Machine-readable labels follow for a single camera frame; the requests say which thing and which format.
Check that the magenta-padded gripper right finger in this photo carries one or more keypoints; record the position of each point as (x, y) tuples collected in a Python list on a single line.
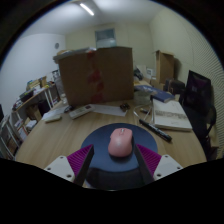
[(163, 166)]

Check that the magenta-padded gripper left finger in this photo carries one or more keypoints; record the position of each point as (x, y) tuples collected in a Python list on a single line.
[(61, 166)]

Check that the pink computer mouse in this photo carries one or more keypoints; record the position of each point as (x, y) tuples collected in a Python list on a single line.
[(120, 143)]

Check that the round dark blue mouse pad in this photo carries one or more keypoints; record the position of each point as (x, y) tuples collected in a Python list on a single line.
[(100, 146)]

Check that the black marker pen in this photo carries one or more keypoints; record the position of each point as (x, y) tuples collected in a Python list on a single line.
[(155, 129)]

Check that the open white book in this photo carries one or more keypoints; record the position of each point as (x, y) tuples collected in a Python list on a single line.
[(171, 115)]

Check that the white calculator with green display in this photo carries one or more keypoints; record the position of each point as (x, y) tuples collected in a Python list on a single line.
[(81, 111)]

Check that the low shelf unit with books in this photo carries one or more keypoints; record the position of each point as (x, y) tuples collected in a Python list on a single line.
[(8, 136)]

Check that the dark blue closed book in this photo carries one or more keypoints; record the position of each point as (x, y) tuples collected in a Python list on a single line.
[(162, 96)]

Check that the small black clip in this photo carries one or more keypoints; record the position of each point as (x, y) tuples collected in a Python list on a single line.
[(125, 106)]

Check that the plain white paper sheet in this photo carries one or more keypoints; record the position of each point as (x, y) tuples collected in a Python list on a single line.
[(108, 110)]

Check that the black office chair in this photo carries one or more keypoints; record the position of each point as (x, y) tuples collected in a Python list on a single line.
[(198, 100)]

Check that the large brown cardboard box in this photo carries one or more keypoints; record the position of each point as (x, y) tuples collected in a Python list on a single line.
[(100, 76)]

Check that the tall open cardboard box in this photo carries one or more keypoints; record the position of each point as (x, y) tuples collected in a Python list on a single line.
[(165, 66)]

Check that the long ceiling light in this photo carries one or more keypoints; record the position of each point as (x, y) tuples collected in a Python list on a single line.
[(86, 9)]

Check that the long wooden wall desk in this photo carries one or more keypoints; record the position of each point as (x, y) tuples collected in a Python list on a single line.
[(33, 96)]

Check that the round wall clock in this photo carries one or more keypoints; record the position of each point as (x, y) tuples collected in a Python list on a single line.
[(57, 45)]

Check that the grey wall window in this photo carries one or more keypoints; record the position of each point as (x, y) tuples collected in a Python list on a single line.
[(105, 37)]

